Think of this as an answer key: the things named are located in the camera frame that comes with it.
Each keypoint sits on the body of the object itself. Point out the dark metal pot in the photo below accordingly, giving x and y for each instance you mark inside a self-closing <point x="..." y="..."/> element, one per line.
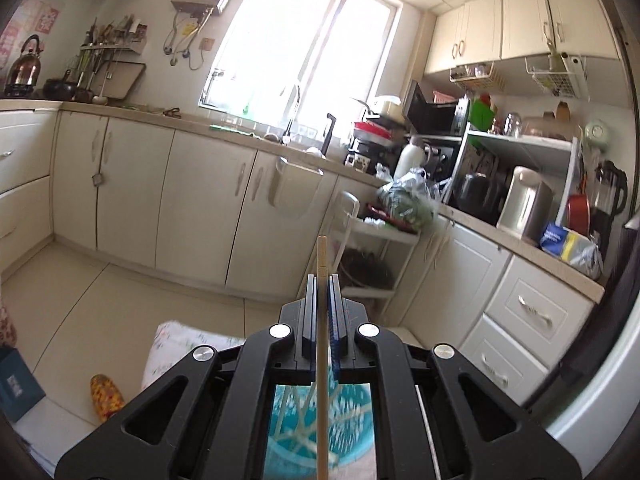
<point x="475" y="192"/>

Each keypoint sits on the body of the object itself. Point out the green plastic board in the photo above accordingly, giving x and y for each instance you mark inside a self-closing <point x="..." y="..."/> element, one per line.
<point x="481" y="112"/>

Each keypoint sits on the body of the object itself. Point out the white cabinet with drawers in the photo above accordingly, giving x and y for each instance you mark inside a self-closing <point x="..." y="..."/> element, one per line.
<point x="500" y="310"/>

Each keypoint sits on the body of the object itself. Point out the clear plastic bag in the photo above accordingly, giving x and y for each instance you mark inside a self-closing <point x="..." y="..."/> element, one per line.
<point x="585" y="260"/>

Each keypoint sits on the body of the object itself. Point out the bag of green vegetables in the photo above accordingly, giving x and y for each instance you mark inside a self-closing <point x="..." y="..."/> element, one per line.
<point x="405" y="205"/>

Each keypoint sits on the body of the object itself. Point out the blue packet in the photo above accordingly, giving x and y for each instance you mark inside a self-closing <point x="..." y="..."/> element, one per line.
<point x="555" y="237"/>

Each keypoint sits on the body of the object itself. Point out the white hanging bin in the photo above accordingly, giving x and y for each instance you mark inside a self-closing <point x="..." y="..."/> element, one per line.
<point x="297" y="190"/>

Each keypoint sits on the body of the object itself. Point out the beige water dispenser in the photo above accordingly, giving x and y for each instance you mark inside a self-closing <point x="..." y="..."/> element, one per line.
<point x="525" y="205"/>

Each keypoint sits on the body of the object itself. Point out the small metal hanging tag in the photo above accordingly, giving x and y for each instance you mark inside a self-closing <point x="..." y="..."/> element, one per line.
<point x="98" y="180"/>

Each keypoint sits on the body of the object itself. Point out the white shelf rack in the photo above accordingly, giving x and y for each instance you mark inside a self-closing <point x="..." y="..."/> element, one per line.
<point x="525" y="147"/>

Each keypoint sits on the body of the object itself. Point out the stack of red bowls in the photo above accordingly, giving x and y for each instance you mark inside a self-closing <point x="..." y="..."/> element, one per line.
<point x="375" y="131"/>

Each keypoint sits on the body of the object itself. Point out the large white appliance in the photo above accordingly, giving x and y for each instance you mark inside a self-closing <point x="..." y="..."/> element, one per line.
<point x="600" y="385"/>

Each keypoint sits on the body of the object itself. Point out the pink patterned wall poster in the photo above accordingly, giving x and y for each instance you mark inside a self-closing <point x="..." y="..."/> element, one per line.
<point x="45" y="15"/>

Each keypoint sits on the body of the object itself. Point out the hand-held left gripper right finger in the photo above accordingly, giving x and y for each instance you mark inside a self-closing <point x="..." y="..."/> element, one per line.
<point x="336" y="320"/>

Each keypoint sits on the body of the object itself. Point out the blue plastic basket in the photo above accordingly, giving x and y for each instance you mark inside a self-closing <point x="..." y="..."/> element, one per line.
<point x="350" y="435"/>

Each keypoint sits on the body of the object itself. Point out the black tall dispenser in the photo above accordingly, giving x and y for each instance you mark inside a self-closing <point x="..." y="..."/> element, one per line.
<point x="329" y="132"/>

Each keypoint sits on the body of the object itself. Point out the chrome faucet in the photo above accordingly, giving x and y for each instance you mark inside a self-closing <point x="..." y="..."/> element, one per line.
<point x="295" y="105"/>

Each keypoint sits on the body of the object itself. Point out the black microwave oven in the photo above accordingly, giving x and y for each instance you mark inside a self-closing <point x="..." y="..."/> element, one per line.
<point x="432" y="115"/>

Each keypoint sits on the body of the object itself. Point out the steel kettle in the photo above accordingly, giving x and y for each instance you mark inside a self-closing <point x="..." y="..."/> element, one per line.
<point x="25" y="67"/>

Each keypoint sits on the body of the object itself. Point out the cream door cabinet run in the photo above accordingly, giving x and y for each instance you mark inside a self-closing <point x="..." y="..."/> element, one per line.
<point x="200" y="200"/>

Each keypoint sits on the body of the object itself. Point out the wall utensil rack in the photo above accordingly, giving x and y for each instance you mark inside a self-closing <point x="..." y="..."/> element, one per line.
<point x="107" y="35"/>

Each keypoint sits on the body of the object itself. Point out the cream drawer cabinet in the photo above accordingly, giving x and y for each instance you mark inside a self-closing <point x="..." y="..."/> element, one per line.
<point x="25" y="160"/>

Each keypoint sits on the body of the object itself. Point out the kitchen window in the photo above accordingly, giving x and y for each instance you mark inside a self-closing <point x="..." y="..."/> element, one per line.
<point x="300" y="35"/>

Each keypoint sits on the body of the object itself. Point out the white thermos jug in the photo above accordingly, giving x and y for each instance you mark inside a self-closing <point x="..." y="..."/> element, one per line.
<point x="410" y="160"/>

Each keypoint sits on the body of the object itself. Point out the pale green round appliance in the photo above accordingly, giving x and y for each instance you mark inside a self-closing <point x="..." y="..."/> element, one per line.
<point x="597" y="135"/>

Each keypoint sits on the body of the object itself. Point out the glass jar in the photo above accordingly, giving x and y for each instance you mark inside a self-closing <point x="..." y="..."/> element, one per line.
<point x="512" y="125"/>

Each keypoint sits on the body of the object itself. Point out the cream upper cabinets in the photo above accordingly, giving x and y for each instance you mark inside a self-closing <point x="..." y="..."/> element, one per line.
<point x="525" y="20"/>

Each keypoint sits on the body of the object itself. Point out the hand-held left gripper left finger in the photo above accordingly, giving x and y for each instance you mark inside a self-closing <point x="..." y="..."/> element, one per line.
<point x="310" y="310"/>

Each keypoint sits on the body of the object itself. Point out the black cooking pan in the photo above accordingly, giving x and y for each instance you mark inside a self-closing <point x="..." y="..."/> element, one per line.
<point x="60" y="87"/>

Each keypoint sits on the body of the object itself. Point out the yellow patterned slipper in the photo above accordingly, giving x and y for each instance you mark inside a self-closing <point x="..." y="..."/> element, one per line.
<point x="105" y="395"/>

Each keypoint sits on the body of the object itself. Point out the single wooden chopstick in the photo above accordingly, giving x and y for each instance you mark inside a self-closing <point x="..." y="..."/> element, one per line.
<point x="322" y="260"/>

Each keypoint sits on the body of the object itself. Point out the red pot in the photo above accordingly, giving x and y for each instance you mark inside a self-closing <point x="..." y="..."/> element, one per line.
<point x="579" y="212"/>

